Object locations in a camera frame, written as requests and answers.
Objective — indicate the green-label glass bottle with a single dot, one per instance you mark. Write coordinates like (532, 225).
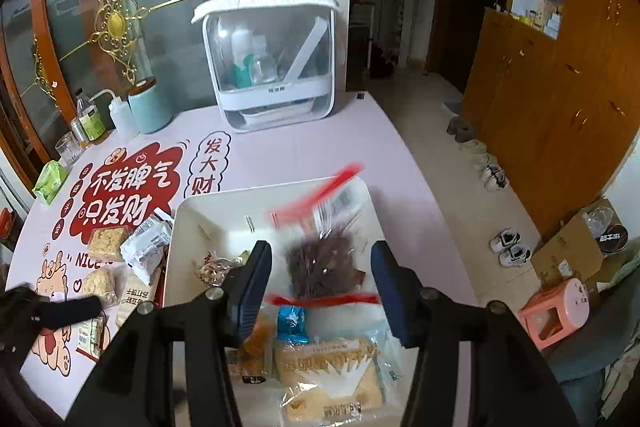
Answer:
(92, 122)

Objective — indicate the rice crisp snack packet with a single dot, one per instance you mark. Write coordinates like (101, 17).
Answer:
(100, 287)
(107, 244)

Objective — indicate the glass cup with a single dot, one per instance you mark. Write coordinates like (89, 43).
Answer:
(67, 151)

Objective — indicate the mixed nuts packet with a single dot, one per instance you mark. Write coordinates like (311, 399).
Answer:
(215, 271)

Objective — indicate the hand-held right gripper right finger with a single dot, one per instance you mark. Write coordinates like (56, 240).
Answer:
(395, 297)

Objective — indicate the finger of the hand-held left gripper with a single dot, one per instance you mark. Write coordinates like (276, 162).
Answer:
(75, 309)

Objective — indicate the beige biscuit packet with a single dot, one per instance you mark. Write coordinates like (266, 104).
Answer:
(137, 302)

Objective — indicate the black round container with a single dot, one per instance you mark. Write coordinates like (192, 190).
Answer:
(612, 239)

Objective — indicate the red-edged clear snack packet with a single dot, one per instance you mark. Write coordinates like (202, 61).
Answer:
(320, 262)

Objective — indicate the row of shoes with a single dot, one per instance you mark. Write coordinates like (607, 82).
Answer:
(492, 177)

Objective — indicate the pink plastic stool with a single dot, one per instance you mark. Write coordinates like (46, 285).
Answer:
(555, 314)

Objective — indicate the wooden cabinet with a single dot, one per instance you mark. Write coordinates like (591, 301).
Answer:
(550, 97)

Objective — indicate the white clear lidded storage box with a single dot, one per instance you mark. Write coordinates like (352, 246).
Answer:
(270, 102)

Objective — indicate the blue snack packet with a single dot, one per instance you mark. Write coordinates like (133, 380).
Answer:
(291, 322)

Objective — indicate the small glass jar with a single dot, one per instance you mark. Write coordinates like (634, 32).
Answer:
(79, 134)

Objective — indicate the white green-label snack packet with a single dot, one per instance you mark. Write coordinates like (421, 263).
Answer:
(90, 337)

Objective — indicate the grey chair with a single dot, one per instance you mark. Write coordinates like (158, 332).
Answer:
(590, 357)

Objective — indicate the pink printed tablecloth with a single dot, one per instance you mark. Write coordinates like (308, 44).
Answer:
(300, 147)

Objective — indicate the white plastic storage bin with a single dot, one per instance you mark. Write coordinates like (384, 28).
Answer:
(210, 232)

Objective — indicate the silver white snack packet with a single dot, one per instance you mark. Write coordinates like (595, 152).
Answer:
(147, 247)

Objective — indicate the yellow cracker snack packet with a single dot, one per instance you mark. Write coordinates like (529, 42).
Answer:
(255, 357)

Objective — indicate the light blue canister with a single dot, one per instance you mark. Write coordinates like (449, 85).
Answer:
(150, 107)

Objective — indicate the large beige cracker packet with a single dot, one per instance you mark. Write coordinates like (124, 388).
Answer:
(330, 377)

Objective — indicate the clear plastic bottle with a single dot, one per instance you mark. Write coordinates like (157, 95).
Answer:
(263, 67)

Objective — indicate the green tissue packet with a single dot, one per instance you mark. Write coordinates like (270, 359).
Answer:
(50, 183)

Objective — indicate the cardboard box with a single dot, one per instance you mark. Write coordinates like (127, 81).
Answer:
(565, 252)

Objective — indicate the white green bottle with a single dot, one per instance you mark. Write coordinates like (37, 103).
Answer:
(241, 67)

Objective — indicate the white squeeze bottle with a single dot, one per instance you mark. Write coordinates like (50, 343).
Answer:
(124, 119)

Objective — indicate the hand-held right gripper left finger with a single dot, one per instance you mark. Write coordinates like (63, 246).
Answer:
(250, 297)

